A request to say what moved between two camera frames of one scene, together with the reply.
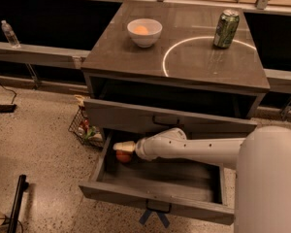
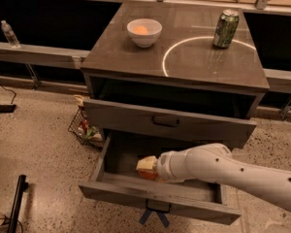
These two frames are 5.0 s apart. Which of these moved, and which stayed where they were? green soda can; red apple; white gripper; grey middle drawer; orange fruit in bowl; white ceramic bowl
Moved: white gripper; red apple
Stayed: green soda can; orange fruit in bowl; white ceramic bowl; grey middle drawer
